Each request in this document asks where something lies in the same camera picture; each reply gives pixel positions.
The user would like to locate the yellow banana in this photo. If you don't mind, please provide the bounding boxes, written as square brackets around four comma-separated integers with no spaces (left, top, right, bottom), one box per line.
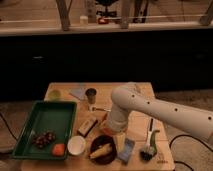
[89,144,112,159]

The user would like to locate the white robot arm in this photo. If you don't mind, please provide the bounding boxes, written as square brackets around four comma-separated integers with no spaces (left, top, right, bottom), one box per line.
[106,84,213,145]

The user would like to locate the dark purple bowl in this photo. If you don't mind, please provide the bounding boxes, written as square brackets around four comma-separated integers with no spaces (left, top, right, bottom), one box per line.
[89,135,117,165]

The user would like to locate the dark metal cup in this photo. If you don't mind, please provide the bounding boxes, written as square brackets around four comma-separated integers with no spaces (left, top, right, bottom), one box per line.
[85,88,97,104]

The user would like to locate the grey cloth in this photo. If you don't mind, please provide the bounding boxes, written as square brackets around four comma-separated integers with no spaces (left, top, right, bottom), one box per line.
[70,87,85,100]

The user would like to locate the green round lid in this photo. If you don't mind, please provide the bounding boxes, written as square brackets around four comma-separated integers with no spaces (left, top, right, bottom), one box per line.
[48,90,61,101]

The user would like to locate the yellow block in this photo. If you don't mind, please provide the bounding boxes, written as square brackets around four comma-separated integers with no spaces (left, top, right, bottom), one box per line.
[115,132,125,152]

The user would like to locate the blue sponge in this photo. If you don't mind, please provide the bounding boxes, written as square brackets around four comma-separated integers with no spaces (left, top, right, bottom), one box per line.
[117,138,135,164]

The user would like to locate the green plastic tray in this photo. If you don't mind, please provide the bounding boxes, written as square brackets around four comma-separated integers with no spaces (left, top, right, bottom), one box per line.
[12,101,77,160]

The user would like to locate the orange fruit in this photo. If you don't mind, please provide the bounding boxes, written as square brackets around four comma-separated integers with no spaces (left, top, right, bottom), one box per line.
[52,144,65,156]

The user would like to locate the dark grape bunch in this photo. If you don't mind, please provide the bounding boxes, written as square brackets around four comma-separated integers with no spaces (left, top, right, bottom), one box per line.
[32,132,56,149]

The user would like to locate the black cable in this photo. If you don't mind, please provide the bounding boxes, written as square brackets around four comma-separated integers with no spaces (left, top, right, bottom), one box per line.
[168,134,213,171]

